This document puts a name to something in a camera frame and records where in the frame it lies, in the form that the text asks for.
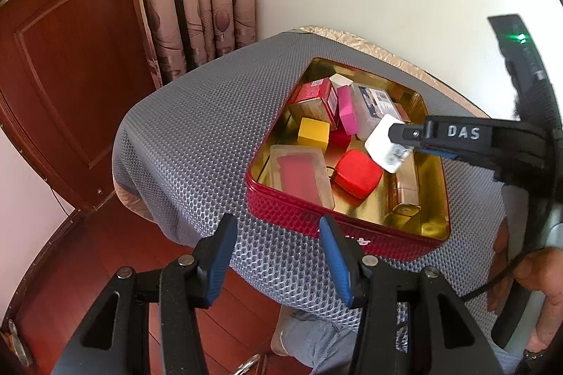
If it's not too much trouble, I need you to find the white packet with buttons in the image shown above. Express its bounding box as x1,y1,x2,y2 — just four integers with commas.
364,114,412,173

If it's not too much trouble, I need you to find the grey honeycomb mesh mat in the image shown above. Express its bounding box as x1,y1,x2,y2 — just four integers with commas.
112,30,506,354

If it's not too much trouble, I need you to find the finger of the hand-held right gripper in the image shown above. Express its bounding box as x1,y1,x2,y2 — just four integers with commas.
389,115,547,159
418,146,547,182

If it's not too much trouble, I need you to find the person's right hand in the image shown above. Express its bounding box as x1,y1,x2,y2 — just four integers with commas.
486,221,563,356

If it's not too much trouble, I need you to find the person's grey trousers leg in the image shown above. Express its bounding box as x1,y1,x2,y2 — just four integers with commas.
270,307,366,373

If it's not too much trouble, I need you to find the red tin box gold inside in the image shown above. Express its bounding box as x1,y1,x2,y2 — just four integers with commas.
245,57,451,262

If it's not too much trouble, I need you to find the gold rectangular bottle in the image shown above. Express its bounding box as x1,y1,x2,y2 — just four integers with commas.
387,153,422,222

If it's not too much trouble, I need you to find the yellow cube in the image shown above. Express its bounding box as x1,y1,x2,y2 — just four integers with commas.
298,117,330,149

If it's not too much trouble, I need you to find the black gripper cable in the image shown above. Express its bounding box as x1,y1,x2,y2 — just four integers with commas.
461,247,529,302

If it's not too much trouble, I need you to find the red rounded square case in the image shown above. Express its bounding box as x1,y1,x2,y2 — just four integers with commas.
335,149,383,200

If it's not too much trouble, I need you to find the red cardboard box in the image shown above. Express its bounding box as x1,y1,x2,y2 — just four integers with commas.
288,77,339,127

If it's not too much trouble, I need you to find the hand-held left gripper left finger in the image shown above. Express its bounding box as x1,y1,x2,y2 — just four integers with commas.
50,213,238,375

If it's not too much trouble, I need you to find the pink box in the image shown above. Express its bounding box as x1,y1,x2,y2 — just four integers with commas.
336,86,362,136

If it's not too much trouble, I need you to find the brown wooden door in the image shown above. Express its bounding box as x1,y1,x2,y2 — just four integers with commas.
0,0,163,217

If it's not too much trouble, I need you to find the clear plastic box with label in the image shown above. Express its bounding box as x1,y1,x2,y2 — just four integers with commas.
350,82,405,140

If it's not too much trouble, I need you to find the small red block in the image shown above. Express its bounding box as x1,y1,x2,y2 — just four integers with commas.
328,129,350,149

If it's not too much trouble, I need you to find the silver door hinge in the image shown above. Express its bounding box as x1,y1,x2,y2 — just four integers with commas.
2,320,33,367

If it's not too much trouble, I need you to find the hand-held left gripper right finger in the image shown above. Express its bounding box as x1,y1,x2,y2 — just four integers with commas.
319,215,504,375

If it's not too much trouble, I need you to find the clear case with red insert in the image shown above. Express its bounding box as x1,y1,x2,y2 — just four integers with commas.
269,144,336,209

